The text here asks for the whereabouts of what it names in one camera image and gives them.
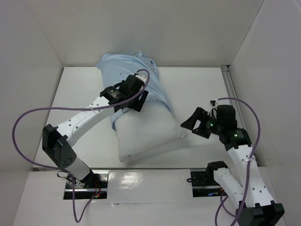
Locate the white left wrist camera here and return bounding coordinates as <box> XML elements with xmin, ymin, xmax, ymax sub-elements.
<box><xmin>135</xmin><ymin>74</ymin><xmax>147</xmax><ymax>83</ymax></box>

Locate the white pillow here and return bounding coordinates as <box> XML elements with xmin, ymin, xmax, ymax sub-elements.
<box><xmin>111</xmin><ymin>101</ymin><xmax>187</xmax><ymax>162</ymax></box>

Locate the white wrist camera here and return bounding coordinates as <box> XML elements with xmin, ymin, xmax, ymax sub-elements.
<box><xmin>209</xmin><ymin>99</ymin><xmax>219</xmax><ymax>111</ymax></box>
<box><xmin>135</xmin><ymin>74</ymin><xmax>147</xmax><ymax>83</ymax></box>

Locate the aluminium frame rail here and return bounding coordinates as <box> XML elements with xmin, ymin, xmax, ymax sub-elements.
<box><xmin>220</xmin><ymin>65</ymin><xmax>261</xmax><ymax>168</ymax></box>

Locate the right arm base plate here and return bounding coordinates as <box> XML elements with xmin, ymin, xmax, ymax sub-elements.
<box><xmin>186</xmin><ymin>169</ymin><xmax>224</xmax><ymax>198</ymax></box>

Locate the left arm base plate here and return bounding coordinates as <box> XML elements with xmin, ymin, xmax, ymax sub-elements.
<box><xmin>57</xmin><ymin>170</ymin><xmax>109</xmax><ymax>200</ymax></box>

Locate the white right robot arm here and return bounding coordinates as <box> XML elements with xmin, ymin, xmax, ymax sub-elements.
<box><xmin>181</xmin><ymin>105</ymin><xmax>285</xmax><ymax>226</ymax></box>

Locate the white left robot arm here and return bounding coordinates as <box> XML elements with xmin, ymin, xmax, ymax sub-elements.
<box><xmin>42</xmin><ymin>73</ymin><xmax>150</xmax><ymax>188</ymax></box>

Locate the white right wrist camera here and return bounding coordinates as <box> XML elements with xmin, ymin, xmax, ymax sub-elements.
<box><xmin>209</xmin><ymin>99</ymin><xmax>219</xmax><ymax>111</ymax></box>

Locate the light blue pillowcase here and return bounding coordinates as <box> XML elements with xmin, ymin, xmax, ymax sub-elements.
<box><xmin>95</xmin><ymin>53</ymin><xmax>173</xmax><ymax>130</ymax></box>

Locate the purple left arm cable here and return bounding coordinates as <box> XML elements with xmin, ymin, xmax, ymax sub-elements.
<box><xmin>11</xmin><ymin>68</ymin><xmax>151</xmax><ymax>223</ymax></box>

